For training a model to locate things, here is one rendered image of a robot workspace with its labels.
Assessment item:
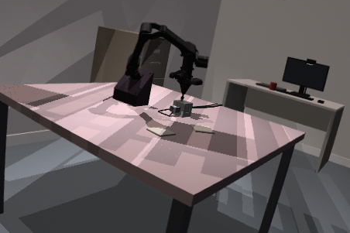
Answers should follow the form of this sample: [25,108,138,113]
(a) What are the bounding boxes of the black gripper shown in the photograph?
[169,65,203,94]

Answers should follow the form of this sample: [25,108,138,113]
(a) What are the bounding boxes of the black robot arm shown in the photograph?
[125,22,208,82]

